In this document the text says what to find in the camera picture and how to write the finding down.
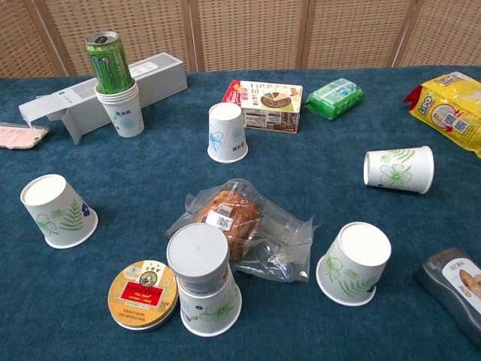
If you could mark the paper cup blue flower print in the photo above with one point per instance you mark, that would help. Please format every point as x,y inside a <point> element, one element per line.
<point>227,131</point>

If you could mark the paper cup green flower print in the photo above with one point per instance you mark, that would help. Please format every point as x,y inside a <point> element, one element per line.
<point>398,169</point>

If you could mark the paper cup green fern print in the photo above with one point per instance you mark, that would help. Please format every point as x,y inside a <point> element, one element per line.
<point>353,263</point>
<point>56,210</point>

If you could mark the stacked white paper cups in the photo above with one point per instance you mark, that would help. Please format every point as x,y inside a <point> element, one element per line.
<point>126,116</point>

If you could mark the paper cup under grey jar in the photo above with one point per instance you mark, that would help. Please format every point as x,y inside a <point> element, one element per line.
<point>210,312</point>

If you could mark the round brown lid cup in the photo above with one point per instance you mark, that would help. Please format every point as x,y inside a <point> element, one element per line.
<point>143,297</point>

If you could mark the bread in clear plastic bag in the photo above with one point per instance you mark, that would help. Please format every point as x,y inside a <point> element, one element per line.
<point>233,218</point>

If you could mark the jar with grey lid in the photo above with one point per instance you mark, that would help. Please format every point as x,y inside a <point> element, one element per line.
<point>197,252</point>

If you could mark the red white cake box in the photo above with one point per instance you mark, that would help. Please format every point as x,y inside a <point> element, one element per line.
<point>270,101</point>

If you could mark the blue felt table cover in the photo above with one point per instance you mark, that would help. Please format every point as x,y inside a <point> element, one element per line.
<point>150,169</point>

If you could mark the green snack packet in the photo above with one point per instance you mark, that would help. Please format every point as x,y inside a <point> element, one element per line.
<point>334,99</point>

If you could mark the long grey cardboard box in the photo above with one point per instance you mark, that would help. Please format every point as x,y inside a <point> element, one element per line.
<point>161,75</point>

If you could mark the rattan folding screen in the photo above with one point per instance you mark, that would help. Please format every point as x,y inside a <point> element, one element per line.
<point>244,30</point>

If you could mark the green energy drink can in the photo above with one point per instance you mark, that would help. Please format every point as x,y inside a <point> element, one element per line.
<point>109,64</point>

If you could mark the yellow biscuit bag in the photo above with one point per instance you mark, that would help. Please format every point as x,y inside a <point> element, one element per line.
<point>451,113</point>

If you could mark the flat white packet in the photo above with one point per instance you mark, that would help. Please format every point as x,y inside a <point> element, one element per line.
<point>19,135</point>

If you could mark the dark sauce squeeze bottle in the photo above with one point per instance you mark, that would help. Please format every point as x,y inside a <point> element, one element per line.
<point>451,286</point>

